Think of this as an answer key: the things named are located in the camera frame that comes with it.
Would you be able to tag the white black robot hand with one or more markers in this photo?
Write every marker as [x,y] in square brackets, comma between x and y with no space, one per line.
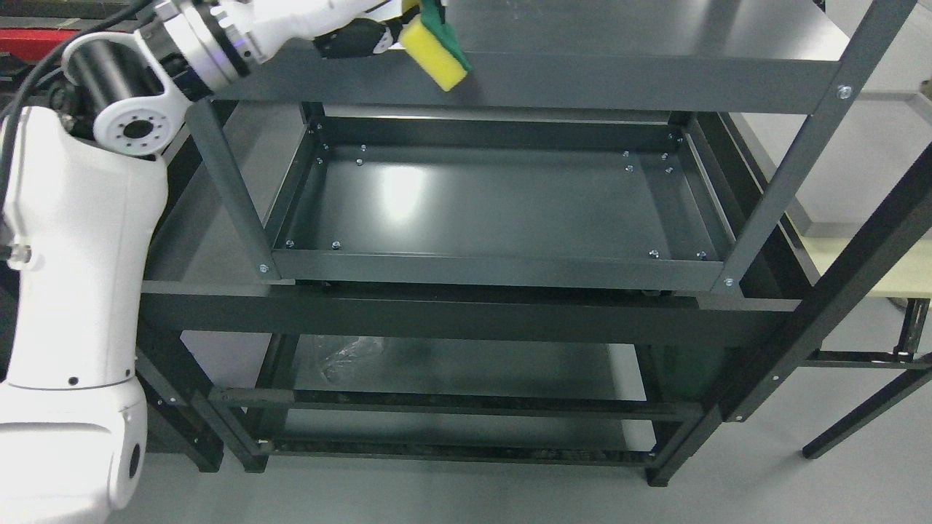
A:
[337,29]

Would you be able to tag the green yellow sponge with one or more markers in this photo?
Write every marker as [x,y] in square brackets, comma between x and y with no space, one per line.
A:
[430,40]

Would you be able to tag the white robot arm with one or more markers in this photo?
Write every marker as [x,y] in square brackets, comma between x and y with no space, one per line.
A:
[84,187]

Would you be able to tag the dark metal shelf rack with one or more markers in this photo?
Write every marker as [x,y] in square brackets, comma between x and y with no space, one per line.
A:
[615,145]

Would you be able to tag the red metal beam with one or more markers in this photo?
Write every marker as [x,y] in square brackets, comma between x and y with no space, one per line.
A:
[33,43]

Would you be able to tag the clear plastic bag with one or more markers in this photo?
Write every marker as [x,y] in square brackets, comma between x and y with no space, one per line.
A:
[339,359]

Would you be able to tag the black frame shelf rack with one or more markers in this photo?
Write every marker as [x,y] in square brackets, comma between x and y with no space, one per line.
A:
[581,377]

